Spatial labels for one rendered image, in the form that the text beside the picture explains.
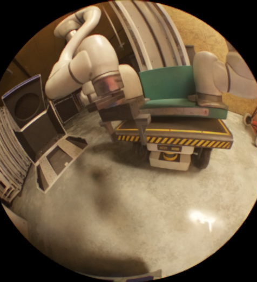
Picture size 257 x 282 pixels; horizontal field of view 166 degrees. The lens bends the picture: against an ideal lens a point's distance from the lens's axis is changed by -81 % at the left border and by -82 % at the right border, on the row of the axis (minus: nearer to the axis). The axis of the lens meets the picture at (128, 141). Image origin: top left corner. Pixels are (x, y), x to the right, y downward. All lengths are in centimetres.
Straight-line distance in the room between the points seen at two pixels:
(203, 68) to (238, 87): 18
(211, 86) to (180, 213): 64
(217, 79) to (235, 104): 173
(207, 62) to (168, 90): 31
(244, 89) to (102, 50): 54
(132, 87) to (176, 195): 66
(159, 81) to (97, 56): 44
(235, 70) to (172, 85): 39
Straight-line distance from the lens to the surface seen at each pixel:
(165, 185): 60
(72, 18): 76
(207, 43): 221
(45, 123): 289
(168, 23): 77
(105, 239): 63
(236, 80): 50
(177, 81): 60
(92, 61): 26
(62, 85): 32
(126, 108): 24
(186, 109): 47
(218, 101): 51
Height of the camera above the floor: 55
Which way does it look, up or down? 33 degrees down
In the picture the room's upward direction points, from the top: 20 degrees counter-clockwise
